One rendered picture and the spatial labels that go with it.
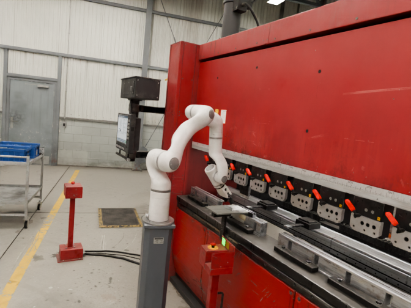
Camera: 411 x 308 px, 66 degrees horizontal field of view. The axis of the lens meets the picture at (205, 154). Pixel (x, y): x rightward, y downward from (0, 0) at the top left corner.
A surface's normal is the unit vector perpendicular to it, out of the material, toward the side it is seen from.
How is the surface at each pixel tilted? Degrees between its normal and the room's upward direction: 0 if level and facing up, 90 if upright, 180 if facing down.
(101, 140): 90
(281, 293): 90
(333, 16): 90
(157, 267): 90
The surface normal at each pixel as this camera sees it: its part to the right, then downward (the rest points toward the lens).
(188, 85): 0.49, 0.15
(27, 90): 0.28, 0.14
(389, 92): -0.87, -0.04
